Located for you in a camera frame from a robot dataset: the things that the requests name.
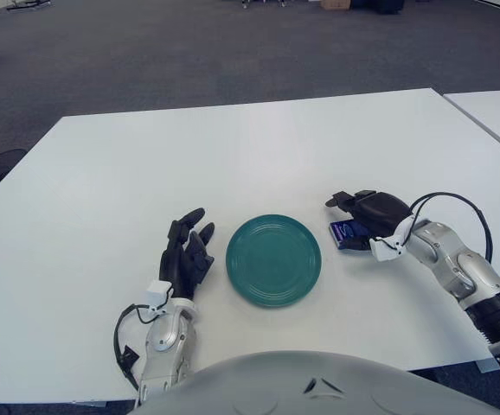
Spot blue gum box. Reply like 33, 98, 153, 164
328, 219, 366, 252

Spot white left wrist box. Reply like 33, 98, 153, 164
145, 279, 174, 311

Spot black caster legs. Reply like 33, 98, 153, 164
240, 0, 297, 10

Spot grey robot torso shell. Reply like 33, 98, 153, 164
126, 350, 500, 415

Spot black bulky background object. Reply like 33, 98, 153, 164
352, 0, 407, 16

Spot black stand base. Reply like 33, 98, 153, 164
6, 0, 56, 10

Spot teal round plate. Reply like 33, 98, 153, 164
225, 214, 323, 309

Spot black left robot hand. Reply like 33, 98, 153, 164
158, 207, 216, 302

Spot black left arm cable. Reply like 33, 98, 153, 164
112, 302, 157, 390

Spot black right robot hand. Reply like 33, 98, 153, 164
324, 188, 411, 252

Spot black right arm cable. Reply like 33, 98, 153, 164
409, 192, 493, 265

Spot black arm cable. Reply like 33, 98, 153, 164
112, 302, 157, 390
409, 192, 493, 265

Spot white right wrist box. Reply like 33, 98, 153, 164
369, 215, 418, 263

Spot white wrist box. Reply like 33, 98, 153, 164
369, 215, 418, 263
145, 279, 174, 311

